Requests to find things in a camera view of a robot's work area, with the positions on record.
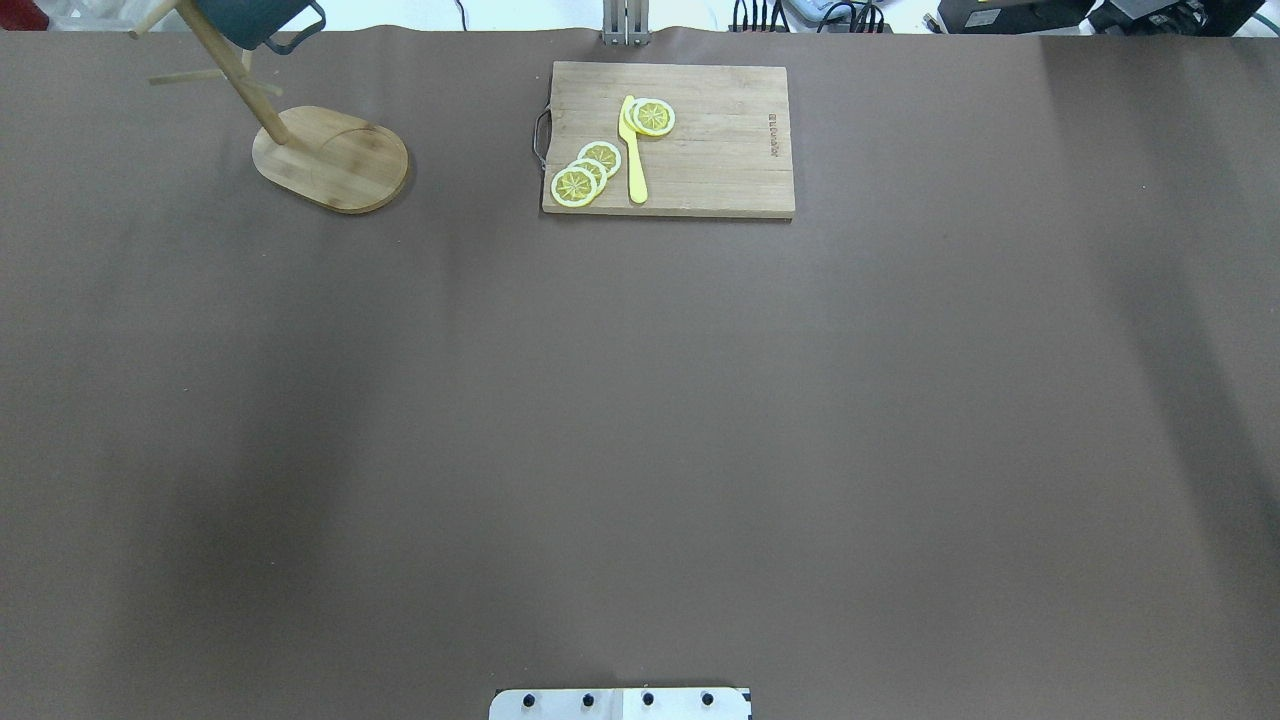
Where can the dark teal mug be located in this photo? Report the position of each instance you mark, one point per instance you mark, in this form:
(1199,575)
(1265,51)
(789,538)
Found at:
(250,24)

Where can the wooden cup storage rack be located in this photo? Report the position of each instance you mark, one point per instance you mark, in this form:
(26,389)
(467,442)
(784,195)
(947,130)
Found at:
(343,163)

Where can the front lemon slice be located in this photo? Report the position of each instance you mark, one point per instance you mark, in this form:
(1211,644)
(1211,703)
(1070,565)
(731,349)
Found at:
(572,188)

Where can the middle lemon slice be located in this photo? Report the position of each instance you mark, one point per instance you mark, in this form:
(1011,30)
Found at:
(596,170)

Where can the rear lemon slice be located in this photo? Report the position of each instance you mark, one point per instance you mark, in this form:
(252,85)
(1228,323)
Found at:
(603,153)

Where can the bamboo cutting board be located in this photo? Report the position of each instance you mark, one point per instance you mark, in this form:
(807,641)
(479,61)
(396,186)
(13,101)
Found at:
(729,155)

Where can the lemon slice by knife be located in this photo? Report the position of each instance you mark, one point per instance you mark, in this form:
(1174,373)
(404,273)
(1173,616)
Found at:
(651,117)

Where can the lemon slice under knife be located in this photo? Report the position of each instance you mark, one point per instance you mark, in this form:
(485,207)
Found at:
(627,113)

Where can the aluminium frame post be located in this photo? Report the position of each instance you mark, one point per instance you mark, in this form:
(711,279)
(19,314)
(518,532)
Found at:
(626,23)

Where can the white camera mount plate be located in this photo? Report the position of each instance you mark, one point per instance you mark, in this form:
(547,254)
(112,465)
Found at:
(679,702)

